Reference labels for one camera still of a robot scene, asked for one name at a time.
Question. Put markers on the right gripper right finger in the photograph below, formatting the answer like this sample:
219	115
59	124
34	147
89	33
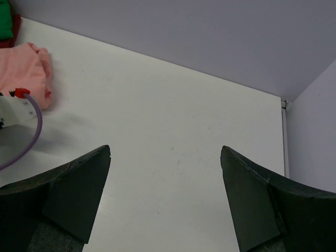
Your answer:
273	213

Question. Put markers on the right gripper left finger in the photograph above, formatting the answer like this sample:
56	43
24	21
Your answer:
55	210

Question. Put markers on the pink t shirt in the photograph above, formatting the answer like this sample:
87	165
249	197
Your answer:
28	66

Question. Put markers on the green folded t shirt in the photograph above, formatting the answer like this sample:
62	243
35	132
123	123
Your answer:
5	20

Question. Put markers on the red folded t shirt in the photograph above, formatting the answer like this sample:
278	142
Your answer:
9	43

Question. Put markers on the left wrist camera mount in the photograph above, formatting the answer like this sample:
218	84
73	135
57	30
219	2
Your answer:
15	111

